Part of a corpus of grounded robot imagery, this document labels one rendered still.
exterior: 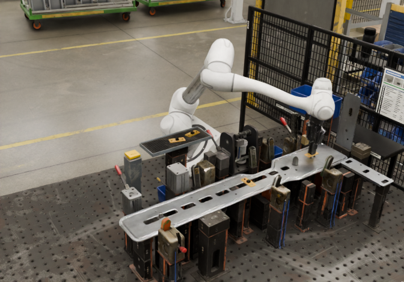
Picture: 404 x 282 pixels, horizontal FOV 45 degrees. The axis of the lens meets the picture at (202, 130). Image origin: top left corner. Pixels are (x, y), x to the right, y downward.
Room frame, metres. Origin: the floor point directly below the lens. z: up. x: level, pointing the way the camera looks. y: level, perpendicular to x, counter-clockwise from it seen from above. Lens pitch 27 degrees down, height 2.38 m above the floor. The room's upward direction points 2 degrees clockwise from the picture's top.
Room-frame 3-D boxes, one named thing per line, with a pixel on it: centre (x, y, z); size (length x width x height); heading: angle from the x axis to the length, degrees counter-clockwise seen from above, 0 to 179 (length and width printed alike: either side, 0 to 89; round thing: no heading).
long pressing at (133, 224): (2.10, -0.24, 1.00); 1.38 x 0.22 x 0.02; 127
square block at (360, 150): (2.46, -0.92, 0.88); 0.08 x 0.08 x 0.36; 37
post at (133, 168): (2.10, 0.34, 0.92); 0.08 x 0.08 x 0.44; 37
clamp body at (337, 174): (2.20, -0.70, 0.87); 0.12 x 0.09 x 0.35; 37
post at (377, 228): (2.18, -0.98, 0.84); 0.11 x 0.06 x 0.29; 37
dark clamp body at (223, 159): (2.26, -0.11, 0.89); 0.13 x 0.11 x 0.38; 37
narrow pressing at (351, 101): (2.54, -0.84, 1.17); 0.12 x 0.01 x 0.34; 37
